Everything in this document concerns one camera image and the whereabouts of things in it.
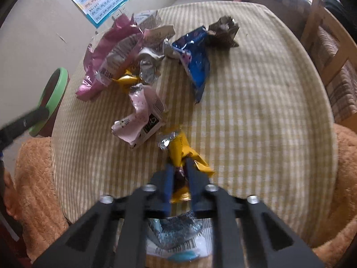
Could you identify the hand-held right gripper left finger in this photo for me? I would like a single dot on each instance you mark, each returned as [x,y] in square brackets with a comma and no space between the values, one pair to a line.
[169,192]

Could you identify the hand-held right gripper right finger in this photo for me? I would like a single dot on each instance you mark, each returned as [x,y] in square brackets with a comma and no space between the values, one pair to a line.
[190,184]

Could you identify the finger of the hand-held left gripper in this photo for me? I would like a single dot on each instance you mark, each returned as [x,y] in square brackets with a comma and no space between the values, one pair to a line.
[25,121]

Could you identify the silver wrapper with blue print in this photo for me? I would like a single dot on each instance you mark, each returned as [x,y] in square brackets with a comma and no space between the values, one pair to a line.
[178,226]

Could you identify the yellow snack wrapper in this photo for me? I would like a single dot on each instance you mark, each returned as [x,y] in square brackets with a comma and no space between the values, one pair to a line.
[181,148]

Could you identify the red bin with green rim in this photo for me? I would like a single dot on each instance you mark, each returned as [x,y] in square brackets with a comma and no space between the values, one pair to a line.
[60,89]

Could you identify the orange plush blanket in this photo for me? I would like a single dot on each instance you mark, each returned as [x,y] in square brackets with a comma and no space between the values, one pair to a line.
[36,187]

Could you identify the pink and white wrapper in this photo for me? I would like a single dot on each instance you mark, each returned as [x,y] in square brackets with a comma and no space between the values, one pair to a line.
[139,111]

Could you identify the yellow checked tablecloth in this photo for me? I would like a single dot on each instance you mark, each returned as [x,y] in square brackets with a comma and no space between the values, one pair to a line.
[251,117]

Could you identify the pink plastic bag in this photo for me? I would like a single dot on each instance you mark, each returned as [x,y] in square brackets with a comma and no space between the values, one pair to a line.
[97,58]

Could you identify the blue snack wrapper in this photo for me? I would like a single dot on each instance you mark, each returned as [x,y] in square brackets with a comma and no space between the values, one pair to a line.
[198,67]

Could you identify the silver foil wrapper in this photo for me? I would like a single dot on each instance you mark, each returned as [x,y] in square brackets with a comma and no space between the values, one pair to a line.
[147,67]

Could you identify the dark brown crumpled wrapper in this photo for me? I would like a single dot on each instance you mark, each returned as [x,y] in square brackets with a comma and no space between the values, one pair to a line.
[223,33]

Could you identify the checked seat cushion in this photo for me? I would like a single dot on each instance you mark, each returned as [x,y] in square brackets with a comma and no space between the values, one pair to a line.
[344,89]

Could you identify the wooden chair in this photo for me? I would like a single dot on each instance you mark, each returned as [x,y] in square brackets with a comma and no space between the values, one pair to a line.
[315,19]

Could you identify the dark cloth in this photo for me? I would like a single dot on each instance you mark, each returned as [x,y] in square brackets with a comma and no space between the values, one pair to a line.
[332,2]

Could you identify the blue-bordered wall poster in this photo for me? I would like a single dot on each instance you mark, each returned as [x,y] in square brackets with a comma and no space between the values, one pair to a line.
[97,0]

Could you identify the white wall socket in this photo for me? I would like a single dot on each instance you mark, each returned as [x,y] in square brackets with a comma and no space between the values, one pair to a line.
[120,14]

